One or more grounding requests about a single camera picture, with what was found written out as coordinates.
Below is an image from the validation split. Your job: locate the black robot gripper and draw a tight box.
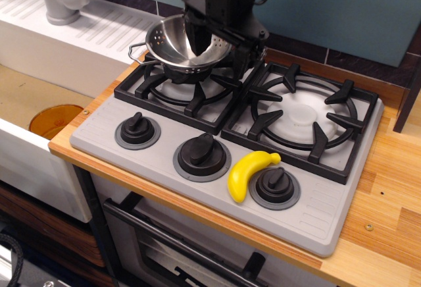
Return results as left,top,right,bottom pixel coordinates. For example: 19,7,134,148
182,0,268,80

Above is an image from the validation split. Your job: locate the stainless steel colander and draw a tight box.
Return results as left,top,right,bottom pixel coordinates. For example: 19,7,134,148
128,14,232,84

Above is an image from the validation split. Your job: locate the black left burner grate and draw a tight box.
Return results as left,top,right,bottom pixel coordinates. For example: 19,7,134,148
114,55,264,135

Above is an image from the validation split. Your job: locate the black burner grate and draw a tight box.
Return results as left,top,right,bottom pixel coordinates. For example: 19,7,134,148
221,63,384,184
114,55,264,135

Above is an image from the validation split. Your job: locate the black middle stove knob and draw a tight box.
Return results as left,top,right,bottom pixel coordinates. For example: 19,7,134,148
173,133,232,183

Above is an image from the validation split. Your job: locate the black stove knob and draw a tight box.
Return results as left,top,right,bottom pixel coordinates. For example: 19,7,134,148
249,167,301,211
173,133,232,183
114,112,161,151

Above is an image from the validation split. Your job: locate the grey toy stove top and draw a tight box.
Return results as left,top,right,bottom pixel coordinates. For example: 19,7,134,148
70,63,384,257

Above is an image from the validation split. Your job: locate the black left stove knob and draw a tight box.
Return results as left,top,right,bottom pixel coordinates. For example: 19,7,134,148
114,112,161,151

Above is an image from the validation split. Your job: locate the black right burner grate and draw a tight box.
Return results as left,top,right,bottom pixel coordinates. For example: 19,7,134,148
221,63,384,184

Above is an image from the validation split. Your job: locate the yellow toy banana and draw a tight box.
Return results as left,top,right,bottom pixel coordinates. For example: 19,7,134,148
227,151,281,203

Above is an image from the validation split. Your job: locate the black right stove knob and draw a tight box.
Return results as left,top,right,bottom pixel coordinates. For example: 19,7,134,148
249,167,301,211

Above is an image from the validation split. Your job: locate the teal range hood box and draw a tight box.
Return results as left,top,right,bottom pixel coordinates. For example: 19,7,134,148
82,0,421,68

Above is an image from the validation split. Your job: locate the white toy sink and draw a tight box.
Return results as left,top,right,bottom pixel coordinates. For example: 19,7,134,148
1,0,155,223

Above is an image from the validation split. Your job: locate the orange plastic plate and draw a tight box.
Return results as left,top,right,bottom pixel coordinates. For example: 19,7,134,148
29,104,84,140

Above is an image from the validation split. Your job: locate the toy oven door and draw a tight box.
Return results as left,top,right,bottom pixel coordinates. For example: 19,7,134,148
92,176,331,286

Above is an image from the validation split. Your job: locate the wooden shelf drawer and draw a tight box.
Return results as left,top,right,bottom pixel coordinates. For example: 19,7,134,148
1,182,114,286

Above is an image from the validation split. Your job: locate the dark wooden post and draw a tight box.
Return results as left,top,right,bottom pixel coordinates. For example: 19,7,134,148
393,28,420,133

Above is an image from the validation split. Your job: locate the black oven door handle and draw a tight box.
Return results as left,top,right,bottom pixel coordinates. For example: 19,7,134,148
103,192,266,286

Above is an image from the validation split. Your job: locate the black braided cable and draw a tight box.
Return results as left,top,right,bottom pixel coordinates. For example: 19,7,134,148
0,232,24,287

